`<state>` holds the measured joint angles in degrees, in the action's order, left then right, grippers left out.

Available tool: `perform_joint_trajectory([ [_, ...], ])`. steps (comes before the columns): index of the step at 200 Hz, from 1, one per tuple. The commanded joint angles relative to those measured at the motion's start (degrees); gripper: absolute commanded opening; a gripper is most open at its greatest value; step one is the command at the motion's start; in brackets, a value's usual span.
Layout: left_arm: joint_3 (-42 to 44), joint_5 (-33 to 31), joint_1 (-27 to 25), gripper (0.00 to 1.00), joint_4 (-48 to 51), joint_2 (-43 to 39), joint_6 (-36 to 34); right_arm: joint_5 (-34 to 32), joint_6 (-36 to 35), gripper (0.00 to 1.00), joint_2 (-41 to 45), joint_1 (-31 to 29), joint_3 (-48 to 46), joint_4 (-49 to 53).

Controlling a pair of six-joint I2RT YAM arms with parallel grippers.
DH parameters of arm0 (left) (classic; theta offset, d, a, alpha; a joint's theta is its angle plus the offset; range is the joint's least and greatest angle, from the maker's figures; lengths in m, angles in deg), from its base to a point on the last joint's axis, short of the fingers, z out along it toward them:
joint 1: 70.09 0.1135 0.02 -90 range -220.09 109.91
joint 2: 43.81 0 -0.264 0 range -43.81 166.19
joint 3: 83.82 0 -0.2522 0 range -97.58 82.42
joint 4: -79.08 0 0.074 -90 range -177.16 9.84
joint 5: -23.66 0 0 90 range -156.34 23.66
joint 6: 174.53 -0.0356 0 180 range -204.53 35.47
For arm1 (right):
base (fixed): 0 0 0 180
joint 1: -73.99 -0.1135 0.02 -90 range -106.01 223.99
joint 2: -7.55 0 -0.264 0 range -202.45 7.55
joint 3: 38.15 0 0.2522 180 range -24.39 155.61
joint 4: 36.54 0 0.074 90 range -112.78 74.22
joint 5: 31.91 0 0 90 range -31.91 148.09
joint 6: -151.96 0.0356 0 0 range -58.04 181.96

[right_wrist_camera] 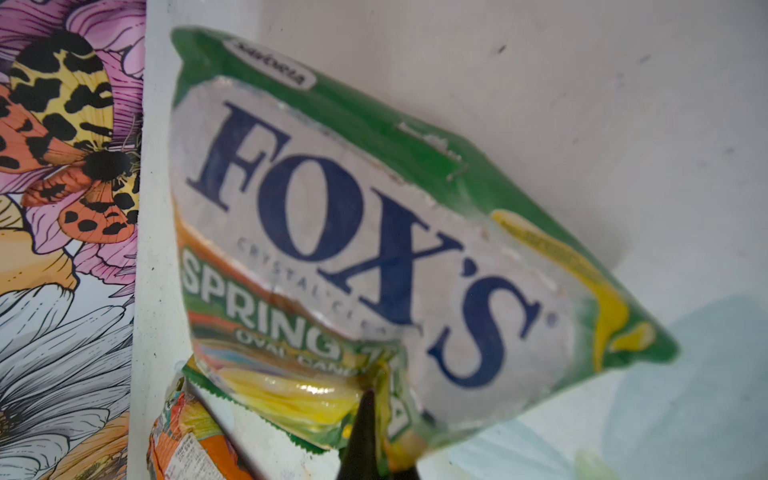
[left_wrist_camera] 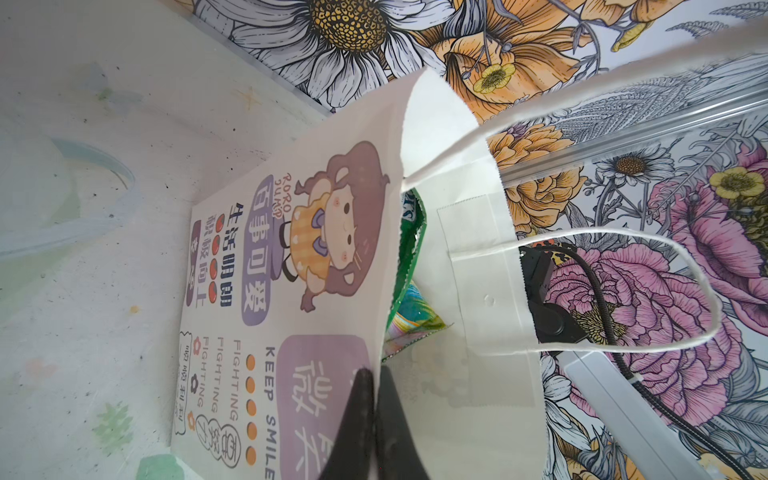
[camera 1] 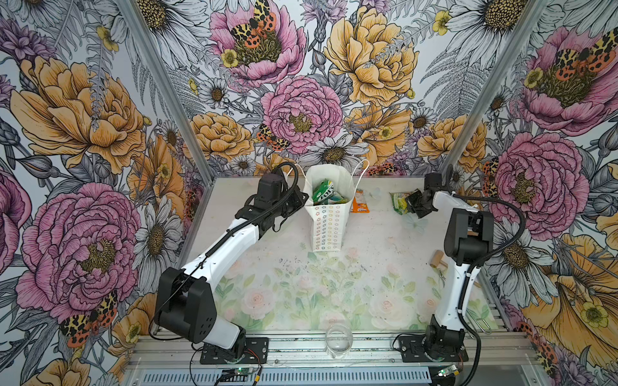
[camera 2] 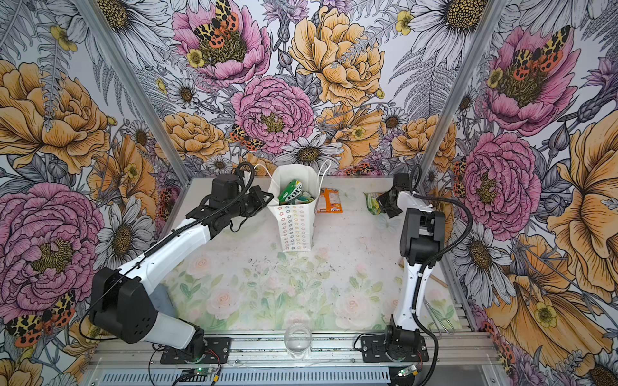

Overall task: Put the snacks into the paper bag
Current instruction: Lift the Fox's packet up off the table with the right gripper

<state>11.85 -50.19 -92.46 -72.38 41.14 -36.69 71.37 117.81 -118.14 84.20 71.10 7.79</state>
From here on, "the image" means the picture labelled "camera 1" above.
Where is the small green snack packet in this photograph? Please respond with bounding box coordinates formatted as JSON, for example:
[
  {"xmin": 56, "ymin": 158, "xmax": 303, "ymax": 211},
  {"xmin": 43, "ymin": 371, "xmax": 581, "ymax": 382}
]
[{"xmin": 390, "ymin": 192, "xmax": 411, "ymax": 215}]

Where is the white printed paper bag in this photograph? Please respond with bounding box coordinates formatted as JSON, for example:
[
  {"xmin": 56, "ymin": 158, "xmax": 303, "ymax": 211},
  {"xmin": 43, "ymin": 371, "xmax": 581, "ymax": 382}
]
[{"xmin": 303, "ymin": 160, "xmax": 370, "ymax": 253}]

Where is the green Fox's candy packet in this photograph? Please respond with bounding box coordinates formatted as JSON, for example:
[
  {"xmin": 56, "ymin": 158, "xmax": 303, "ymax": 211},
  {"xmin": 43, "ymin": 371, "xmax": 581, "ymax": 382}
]
[{"xmin": 326, "ymin": 192, "xmax": 349, "ymax": 205}]

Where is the orange snack packet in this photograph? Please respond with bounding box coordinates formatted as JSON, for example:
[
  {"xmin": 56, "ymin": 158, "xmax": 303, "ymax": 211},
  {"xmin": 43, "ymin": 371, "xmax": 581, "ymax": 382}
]
[{"xmin": 351, "ymin": 189, "xmax": 370, "ymax": 214}]

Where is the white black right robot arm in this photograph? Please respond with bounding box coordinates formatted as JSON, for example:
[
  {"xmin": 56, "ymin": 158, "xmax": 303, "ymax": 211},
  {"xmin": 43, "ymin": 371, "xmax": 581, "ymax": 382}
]
[{"xmin": 406, "ymin": 173, "xmax": 494, "ymax": 360}]

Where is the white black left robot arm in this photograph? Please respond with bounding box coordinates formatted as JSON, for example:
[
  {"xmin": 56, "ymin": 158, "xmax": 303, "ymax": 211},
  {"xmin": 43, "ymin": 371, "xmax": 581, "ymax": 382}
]
[{"xmin": 153, "ymin": 162, "xmax": 309, "ymax": 358}]

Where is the wooden mallet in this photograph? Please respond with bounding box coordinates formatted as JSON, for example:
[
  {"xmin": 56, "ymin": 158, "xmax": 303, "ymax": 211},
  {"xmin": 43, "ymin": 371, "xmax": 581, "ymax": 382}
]
[{"xmin": 429, "ymin": 250, "xmax": 448, "ymax": 270}]

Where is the clear glass cup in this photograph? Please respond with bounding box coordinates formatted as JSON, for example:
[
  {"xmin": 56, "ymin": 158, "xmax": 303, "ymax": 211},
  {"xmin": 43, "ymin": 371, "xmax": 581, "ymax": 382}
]
[{"xmin": 325, "ymin": 323, "xmax": 354, "ymax": 359}]

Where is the black corrugated right cable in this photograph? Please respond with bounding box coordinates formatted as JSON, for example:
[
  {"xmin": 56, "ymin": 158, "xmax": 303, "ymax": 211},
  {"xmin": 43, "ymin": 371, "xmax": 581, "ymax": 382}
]
[{"xmin": 446, "ymin": 163, "xmax": 527, "ymax": 386}]

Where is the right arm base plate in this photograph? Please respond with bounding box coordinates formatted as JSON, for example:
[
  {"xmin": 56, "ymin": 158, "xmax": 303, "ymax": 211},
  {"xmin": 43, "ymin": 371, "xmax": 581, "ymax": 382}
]
[{"xmin": 392, "ymin": 334, "xmax": 469, "ymax": 363}]

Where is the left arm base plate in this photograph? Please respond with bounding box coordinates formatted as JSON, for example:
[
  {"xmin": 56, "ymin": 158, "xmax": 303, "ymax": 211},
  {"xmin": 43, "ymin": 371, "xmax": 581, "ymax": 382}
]
[{"xmin": 200, "ymin": 337, "xmax": 270, "ymax": 365}]

